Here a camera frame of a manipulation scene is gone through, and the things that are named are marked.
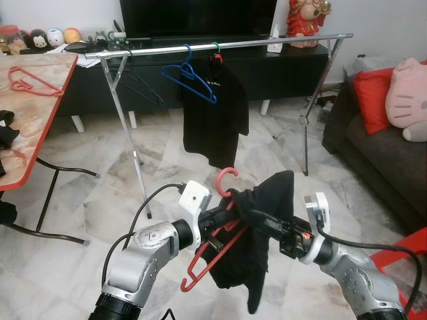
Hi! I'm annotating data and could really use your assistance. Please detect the navy polo shirt orange-striped collar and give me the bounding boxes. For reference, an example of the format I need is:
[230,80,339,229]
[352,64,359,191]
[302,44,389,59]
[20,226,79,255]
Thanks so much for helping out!
[209,171,296,315]

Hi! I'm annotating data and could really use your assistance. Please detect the red plastic hanger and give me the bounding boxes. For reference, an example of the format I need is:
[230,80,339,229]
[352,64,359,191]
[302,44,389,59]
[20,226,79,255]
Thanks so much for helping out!
[8,67,65,98]
[180,167,252,293]

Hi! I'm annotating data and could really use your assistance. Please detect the blue plastic hanger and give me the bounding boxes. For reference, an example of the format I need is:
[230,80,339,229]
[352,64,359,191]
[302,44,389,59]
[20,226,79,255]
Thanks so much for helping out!
[160,45,219,105]

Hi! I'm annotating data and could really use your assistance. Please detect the black polo shirt red collar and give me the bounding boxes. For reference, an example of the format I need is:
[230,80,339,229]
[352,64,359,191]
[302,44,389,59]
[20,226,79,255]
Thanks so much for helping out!
[179,53,250,169]

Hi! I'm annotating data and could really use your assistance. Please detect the red plastic stool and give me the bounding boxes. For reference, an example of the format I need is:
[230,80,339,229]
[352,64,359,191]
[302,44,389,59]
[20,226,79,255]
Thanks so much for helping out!
[370,227,427,315]

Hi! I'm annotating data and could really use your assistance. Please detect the dark grey fabric sofa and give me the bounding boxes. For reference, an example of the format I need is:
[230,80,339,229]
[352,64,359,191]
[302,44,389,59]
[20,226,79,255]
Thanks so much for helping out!
[322,59,427,234]

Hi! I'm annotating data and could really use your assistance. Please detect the red square pillow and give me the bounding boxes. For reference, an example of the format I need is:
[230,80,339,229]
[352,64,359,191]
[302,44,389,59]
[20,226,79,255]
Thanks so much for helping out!
[352,67,396,135]

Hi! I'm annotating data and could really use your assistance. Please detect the grey Totoro plush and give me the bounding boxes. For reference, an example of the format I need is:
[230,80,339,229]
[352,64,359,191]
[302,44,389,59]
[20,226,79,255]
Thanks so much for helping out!
[402,122,427,143]

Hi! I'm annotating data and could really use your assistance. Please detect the pink cat face pillow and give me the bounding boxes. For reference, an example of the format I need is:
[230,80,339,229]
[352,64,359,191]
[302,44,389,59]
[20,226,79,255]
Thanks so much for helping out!
[386,57,427,131]

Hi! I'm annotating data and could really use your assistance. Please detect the green white small jar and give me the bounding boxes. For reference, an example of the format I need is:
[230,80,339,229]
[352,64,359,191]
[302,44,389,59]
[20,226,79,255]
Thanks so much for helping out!
[112,32,130,51]

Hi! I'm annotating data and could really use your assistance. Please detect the white paper sheet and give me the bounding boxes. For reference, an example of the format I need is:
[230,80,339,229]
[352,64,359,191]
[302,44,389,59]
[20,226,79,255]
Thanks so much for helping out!
[75,52,102,69]

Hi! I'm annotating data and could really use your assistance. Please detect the large black television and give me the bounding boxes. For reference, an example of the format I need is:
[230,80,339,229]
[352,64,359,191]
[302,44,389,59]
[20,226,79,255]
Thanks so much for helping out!
[120,0,278,39]

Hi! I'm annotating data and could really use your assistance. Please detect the folding table marble-pattern top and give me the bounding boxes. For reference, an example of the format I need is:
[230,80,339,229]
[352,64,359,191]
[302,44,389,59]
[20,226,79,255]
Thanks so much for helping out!
[0,52,101,246]

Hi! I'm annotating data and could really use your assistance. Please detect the red robed figurine statue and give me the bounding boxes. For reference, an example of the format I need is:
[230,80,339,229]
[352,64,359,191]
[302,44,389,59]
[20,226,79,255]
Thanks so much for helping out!
[287,0,332,48]

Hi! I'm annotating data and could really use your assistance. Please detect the black draped garment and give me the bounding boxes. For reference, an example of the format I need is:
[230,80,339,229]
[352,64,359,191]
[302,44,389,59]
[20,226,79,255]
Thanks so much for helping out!
[0,110,21,177]

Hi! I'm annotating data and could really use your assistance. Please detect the yellow red plush ball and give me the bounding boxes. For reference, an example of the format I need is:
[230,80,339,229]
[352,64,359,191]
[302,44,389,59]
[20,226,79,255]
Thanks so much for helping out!
[64,27,83,45]

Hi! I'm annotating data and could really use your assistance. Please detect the white blue plush ball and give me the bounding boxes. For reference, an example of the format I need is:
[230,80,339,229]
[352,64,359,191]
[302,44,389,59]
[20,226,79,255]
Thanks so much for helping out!
[47,27,66,47]

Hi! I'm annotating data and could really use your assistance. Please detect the brown plush red hat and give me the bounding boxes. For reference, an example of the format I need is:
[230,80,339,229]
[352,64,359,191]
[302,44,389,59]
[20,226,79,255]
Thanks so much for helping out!
[0,25,22,54]

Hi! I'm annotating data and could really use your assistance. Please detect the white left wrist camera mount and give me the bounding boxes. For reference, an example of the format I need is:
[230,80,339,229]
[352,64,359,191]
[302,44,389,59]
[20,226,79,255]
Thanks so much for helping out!
[179,180,214,245]

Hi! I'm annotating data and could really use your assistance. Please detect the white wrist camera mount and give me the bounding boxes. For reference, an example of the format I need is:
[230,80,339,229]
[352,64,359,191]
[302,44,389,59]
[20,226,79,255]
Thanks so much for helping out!
[298,192,332,265]
[179,180,214,245]

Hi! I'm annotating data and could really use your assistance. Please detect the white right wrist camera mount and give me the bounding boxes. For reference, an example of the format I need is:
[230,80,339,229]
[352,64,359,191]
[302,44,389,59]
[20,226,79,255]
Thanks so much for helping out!
[298,192,332,265]

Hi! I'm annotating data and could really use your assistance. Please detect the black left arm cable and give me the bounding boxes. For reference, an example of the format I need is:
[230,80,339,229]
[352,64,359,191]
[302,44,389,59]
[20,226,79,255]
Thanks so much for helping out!
[101,183,195,289]

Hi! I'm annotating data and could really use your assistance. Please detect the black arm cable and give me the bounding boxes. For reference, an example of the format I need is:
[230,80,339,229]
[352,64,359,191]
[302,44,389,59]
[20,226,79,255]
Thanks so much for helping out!
[250,209,423,314]
[101,183,195,289]

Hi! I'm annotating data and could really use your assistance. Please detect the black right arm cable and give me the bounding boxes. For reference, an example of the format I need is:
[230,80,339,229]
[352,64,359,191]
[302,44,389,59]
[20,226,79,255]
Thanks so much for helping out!
[250,209,423,314]

